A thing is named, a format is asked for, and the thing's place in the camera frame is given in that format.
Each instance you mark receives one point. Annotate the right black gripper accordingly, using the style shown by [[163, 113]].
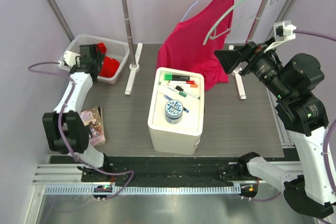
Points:
[[230, 59]]

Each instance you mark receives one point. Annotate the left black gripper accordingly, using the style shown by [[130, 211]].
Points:
[[98, 62]]

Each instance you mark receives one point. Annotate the red t shirt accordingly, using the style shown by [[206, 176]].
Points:
[[110, 65]]

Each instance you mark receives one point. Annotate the mint green hanger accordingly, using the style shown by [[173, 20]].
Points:
[[212, 31]]

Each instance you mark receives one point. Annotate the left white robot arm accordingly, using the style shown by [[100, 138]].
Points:
[[65, 130]]

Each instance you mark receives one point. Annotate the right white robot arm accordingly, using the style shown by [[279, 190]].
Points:
[[305, 119]]

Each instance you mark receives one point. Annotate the pink t shirt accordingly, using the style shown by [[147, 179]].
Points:
[[184, 48]]

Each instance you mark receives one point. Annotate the white plastic basket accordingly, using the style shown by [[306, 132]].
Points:
[[116, 50]]

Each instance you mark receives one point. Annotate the red whiteboard marker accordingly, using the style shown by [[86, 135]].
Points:
[[183, 82]]

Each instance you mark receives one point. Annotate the pink illustrated book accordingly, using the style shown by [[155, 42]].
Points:
[[92, 119]]

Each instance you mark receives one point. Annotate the green capped white marker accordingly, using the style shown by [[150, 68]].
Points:
[[180, 91]]

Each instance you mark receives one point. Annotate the green highlighter marker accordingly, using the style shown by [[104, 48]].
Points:
[[174, 77]]

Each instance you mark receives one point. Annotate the blue ballpoint pen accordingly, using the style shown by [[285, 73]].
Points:
[[170, 99]]

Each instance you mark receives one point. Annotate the blue patterned round tin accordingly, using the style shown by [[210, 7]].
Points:
[[173, 111]]

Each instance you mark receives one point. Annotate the white foam box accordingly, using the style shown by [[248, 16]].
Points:
[[184, 137]]

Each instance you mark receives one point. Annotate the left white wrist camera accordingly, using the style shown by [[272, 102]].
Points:
[[68, 59]]

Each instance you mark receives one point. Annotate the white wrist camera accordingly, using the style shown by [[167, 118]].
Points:
[[68, 59], [284, 31]]

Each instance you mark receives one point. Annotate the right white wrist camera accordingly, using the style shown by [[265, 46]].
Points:
[[284, 31]]

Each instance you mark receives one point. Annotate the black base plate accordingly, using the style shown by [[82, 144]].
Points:
[[175, 171]]

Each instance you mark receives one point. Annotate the white slotted cable duct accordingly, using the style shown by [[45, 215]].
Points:
[[130, 191]]

